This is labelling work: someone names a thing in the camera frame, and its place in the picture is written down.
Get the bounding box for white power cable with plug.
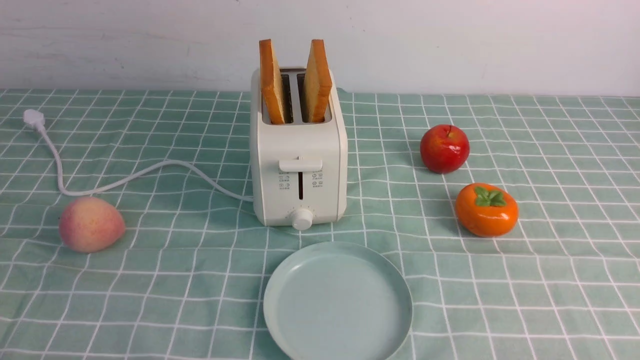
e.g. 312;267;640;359
23;109;255;203

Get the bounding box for green checkered tablecloth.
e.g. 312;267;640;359
0;89;640;360

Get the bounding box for pink yellow peach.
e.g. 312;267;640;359
58;196;126;253

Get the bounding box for white two-slot toaster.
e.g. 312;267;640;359
249;67;348;231

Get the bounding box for orange persimmon with green leaf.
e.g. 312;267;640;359
454;182;519;238

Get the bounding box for toast slice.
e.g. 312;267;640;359
304;39;333;123
259;39;285;125

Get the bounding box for red apple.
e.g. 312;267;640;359
419;124;470;174

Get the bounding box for light green round plate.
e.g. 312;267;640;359
263;241;413;360

